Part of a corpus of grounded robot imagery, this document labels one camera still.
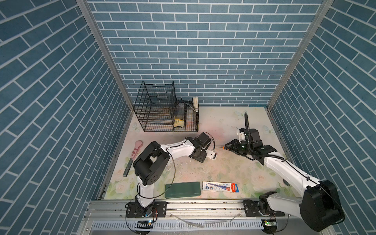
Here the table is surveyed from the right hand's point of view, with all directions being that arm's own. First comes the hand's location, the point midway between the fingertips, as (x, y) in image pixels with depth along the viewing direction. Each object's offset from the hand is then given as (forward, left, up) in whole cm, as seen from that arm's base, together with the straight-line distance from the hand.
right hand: (225, 144), depth 84 cm
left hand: (-3, +15, -12) cm, 20 cm away
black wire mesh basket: (+32, +27, -12) cm, 44 cm away
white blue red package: (-20, +2, -13) cm, 24 cm away
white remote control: (-1, +7, -13) cm, 14 cm away
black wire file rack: (+38, +54, -10) cm, 67 cm away
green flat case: (-24, +24, -12) cm, 36 cm away
